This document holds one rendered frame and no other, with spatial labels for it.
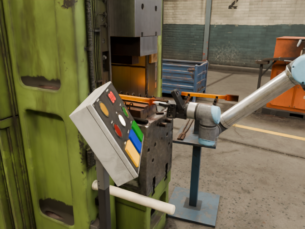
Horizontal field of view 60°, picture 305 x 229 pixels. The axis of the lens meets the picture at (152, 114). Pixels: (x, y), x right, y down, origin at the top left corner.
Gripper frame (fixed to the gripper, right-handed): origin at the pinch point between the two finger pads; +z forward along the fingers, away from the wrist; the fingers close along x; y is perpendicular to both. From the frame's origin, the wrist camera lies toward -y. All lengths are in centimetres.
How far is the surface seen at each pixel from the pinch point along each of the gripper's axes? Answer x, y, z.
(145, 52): -6.5, -27.5, 3.4
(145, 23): -7.6, -41.8, 3.6
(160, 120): 1.5, 11.5, -3.2
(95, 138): -73, -8, -14
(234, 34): 770, -17, 94
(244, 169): 131, 100, -44
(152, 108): 2.0, 5.4, 2.9
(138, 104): -4.6, 2.1, 8.8
